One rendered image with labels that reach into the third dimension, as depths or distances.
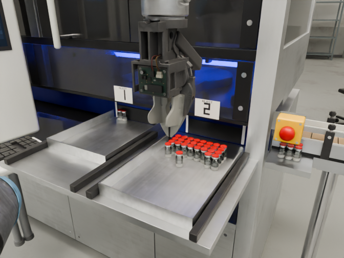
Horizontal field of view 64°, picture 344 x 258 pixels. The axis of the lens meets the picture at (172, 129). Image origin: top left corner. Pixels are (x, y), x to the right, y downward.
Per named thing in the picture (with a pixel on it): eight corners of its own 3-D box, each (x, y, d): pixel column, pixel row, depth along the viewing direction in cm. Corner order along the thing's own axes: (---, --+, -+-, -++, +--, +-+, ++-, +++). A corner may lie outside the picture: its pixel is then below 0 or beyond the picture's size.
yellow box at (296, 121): (277, 131, 86) (280, 110, 84) (302, 136, 83) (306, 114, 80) (272, 141, 80) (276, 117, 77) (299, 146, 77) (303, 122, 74)
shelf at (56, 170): (105, 119, 124) (105, 115, 124) (263, 155, 93) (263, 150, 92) (0, 167, 86) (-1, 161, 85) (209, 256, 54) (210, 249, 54)
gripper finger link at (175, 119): (157, 145, 50) (156, 96, 46) (173, 133, 54) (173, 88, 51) (172, 149, 48) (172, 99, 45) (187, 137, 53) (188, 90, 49)
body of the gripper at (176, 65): (131, 95, 46) (127, 19, 42) (158, 85, 53) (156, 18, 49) (171, 102, 43) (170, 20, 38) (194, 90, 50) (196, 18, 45)
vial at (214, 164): (212, 166, 82) (213, 152, 80) (219, 168, 81) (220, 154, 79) (209, 169, 80) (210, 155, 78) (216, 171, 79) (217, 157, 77)
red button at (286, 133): (279, 135, 80) (282, 123, 78) (294, 138, 78) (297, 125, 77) (277, 140, 77) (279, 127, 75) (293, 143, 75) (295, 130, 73)
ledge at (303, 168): (272, 149, 97) (273, 144, 96) (313, 158, 91) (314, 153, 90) (263, 167, 86) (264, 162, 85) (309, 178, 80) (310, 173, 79)
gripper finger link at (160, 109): (143, 142, 51) (141, 93, 47) (159, 130, 56) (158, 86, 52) (157, 145, 50) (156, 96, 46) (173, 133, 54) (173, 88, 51)
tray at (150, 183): (167, 143, 97) (167, 134, 95) (239, 161, 85) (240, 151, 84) (99, 194, 70) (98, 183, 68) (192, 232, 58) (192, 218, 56)
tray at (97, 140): (113, 116, 121) (112, 109, 120) (164, 128, 110) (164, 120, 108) (48, 147, 94) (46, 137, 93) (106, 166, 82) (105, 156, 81)
